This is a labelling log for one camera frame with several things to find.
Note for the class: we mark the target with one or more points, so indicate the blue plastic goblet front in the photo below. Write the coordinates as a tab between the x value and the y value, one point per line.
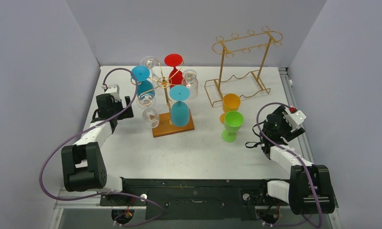
180	113

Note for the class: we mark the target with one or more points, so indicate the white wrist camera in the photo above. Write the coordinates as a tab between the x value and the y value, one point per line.
294	117
112	89

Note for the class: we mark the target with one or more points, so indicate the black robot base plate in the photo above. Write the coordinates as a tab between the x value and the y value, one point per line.
196	199

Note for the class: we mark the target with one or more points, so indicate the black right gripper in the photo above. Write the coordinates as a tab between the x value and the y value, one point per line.
292	132

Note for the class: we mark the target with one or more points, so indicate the orange plastic goblet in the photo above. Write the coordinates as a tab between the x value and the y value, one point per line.
231	102

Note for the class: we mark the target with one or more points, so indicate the gold spiral rack wooden base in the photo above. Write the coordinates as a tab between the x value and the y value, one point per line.
165	126

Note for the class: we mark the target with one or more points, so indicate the red plastic goblet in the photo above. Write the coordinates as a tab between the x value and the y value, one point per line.
176	76

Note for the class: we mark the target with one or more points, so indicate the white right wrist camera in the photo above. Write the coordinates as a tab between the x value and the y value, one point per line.
294	117

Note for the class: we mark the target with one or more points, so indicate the clear champagne flute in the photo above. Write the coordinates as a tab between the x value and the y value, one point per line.
150	62

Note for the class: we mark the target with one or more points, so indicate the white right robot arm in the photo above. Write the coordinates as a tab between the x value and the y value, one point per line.
308	189

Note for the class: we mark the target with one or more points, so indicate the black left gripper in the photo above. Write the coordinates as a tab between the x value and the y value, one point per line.
127	113

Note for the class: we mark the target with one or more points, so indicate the patterned clear glass goblet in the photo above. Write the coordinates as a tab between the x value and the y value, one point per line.
190	81

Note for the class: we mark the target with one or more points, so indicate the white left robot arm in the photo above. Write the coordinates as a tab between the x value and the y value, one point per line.
82	163

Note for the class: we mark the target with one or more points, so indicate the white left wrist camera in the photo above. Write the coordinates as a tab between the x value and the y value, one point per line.
112	89

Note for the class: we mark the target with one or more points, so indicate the gold rectangular wire glass rack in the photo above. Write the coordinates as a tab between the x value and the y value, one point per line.
242	55

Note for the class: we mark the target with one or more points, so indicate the green plastic goblet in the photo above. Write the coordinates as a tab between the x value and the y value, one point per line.
233	121

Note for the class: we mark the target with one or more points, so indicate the blue plastic goblet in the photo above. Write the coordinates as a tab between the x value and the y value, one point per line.
142	74
180	113

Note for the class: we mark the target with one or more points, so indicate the small clear wine glass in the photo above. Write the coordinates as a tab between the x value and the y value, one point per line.
151	116

